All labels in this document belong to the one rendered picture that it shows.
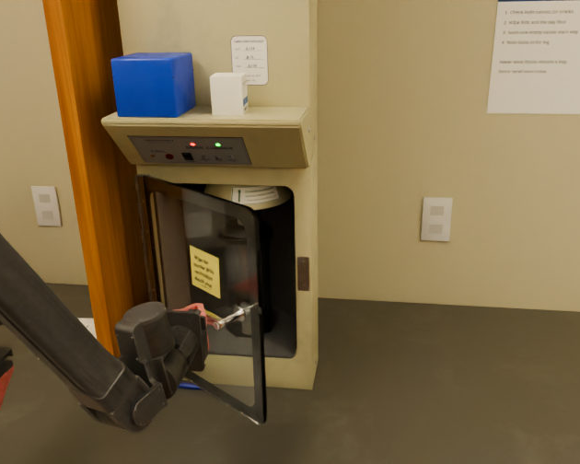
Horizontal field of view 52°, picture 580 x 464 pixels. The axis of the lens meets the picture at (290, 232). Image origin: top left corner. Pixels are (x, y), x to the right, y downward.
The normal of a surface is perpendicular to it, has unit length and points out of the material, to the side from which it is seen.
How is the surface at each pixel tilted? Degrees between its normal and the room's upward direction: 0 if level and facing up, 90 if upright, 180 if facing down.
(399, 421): 0
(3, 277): 83
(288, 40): 90
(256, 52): 90
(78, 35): 90
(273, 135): 135
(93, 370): 78
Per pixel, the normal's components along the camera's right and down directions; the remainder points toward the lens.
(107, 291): 0.99, 0.04
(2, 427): -0.02, -0.93
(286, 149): -0.09, 0.92
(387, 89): -0.15, 0.36
